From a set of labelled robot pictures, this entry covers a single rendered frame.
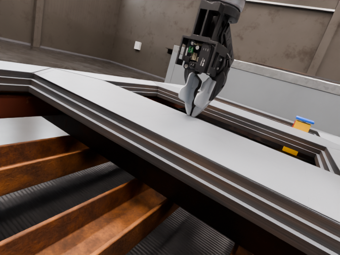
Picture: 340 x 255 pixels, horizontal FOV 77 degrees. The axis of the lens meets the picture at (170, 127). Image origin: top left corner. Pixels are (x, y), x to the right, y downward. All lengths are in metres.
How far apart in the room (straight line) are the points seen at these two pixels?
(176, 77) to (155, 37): 11.61
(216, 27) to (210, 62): 0.06
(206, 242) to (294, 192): 0.38
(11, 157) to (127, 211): 0.24
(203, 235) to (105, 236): 0.33
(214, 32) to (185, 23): 11.78
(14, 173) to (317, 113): 1.08
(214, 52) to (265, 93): 0.78
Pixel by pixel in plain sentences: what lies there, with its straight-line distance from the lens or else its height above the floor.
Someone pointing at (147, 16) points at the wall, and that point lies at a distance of 13.52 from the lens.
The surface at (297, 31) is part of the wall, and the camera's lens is 10.85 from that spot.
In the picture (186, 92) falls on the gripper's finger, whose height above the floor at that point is 0.90.
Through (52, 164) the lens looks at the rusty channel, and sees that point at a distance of 0.46.
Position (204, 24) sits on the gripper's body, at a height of 1.02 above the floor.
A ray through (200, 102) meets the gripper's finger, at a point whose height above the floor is 0.89.
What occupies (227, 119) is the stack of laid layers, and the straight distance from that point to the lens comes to 0.70.
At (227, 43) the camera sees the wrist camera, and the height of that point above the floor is 1.01.
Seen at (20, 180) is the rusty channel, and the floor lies 0.70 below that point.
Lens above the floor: 0.94
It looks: 16 degrees down
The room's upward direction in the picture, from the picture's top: 16 degrees clockwise
